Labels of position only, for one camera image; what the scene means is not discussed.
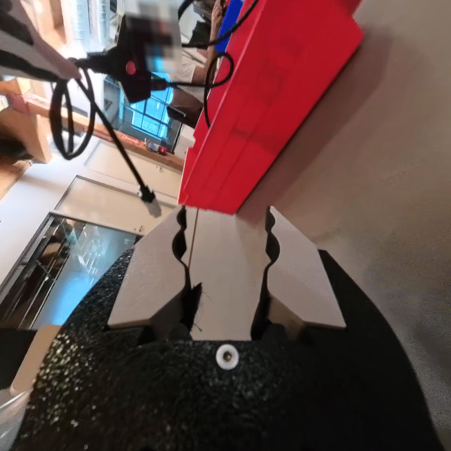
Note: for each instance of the glass partition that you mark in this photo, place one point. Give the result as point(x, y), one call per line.
point(88, 264)

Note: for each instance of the wooden post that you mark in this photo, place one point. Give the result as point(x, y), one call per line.
point(169, 162)

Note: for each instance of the white door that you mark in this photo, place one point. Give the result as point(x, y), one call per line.
point(105, 201)
point(105, 165)

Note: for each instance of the blue plastic bin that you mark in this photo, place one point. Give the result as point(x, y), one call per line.
point(229, 21)

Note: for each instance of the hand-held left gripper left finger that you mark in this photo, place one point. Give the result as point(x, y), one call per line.
point(148, 282)

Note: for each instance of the large wooden board on stand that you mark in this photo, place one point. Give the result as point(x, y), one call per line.
point(31, 359)

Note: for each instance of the paned window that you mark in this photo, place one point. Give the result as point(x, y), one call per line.
point(148, 116)

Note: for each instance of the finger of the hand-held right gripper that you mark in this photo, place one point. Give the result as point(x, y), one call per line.
point(45, 60)

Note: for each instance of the red plastic bin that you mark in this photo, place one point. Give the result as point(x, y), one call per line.
point(264, 105)

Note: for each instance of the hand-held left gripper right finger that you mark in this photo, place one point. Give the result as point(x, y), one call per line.
point(303, 285)

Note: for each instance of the silver flexible duct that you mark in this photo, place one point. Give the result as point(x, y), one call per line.
point(88, 24)

